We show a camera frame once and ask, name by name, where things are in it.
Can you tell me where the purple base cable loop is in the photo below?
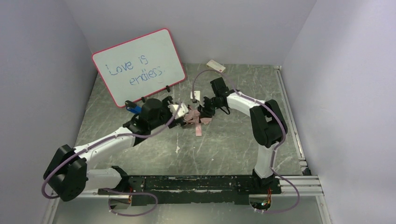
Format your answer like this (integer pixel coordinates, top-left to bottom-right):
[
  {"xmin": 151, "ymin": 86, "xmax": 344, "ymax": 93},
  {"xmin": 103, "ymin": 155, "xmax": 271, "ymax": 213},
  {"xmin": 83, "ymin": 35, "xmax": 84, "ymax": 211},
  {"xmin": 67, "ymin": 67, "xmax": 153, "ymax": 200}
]
[{"xmin": 102, "ymin": 188, "xmax": 158, "ymax": 217}]

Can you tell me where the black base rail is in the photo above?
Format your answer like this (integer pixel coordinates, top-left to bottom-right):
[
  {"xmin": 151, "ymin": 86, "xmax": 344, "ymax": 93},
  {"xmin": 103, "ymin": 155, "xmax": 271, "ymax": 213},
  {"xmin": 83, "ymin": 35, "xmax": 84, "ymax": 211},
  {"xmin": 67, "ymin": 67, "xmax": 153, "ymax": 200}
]
[{"xmin": 113, "ymin": 175, "xmax": 282, "ymax": 206}]

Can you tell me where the pink framed whiteboard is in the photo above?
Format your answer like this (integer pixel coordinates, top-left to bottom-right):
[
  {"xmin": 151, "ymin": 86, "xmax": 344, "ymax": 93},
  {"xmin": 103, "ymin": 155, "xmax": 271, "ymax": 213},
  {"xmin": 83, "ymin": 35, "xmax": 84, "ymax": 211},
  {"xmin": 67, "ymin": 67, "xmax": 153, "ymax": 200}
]
[{"xmin": 92, "ymin": 28, "xmax": 186, "ymax": 107}]

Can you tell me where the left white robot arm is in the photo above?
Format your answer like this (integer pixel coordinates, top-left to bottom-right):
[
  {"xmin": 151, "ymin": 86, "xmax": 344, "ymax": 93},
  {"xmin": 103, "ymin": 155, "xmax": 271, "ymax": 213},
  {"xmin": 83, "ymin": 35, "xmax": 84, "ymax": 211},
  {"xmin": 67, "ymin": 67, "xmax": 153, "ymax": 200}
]
[{"xmin": 41, "ymin": 96, "xmax": 189, "ymax": 202}]

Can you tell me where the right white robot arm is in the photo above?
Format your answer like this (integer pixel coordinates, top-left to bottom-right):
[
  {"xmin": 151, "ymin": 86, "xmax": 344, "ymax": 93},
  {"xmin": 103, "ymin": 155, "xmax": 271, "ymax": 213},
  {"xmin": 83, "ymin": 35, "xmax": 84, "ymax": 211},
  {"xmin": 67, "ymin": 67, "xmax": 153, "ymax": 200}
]
[{"xmin": 191, "ymin": 77, "xmax": 288, "ymax": 186}]

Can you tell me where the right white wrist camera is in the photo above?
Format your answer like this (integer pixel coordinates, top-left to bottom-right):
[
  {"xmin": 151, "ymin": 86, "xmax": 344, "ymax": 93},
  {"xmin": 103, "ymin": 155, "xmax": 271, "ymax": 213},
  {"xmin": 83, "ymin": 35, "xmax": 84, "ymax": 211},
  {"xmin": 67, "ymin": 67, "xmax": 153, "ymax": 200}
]
[{"xmin": 190, "ymin": 91, "xmax": 202, "ymax": 104}]

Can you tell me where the pink and black folding umbrella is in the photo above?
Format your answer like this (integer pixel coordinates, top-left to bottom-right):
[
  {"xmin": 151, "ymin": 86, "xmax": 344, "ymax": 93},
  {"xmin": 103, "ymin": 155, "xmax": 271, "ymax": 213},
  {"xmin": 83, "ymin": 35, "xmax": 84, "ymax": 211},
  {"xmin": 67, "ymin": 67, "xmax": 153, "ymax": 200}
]
[{"xmin": 184, "ymin": 106, "xmax": 212, "ymax": 137}]

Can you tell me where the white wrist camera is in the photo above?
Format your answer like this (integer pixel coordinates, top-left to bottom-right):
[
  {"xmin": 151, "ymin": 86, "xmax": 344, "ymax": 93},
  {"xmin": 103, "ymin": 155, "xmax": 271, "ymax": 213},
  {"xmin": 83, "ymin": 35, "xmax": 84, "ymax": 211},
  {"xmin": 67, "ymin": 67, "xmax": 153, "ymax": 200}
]
[
  {"xmin": 168, "ymin": 103, "xmax": 189, "ymax": 119},
  {"xmin": 190, "ymin": 91, "xmax": 202, "ymax": 104}
]

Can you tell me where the small white cardboard box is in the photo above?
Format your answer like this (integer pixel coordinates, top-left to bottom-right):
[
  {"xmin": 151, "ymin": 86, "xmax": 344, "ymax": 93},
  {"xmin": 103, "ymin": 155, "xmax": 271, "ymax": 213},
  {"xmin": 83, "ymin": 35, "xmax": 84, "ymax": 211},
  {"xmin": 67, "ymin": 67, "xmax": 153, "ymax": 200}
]
[{"xmin": 206, "ymin": 60, "xmax": 226, "ymax": 73}]

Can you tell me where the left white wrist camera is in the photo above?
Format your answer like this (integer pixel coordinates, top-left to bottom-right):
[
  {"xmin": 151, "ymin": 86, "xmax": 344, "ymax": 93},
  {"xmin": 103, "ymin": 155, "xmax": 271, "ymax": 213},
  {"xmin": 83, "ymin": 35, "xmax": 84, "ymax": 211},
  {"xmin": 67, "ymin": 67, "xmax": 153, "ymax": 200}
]
[{"xmin": 168, "ymin": 103, "xmax": 189, "ymax": 119}]

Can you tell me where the blue stapler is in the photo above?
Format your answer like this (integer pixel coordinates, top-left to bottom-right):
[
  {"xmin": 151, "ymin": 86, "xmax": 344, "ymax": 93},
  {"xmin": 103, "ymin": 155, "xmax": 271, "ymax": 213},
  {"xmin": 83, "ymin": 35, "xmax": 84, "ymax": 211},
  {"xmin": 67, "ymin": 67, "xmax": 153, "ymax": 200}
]
[{"xmin": 125, "ymin": 100, "xmax": 141, "ymax": 114}]

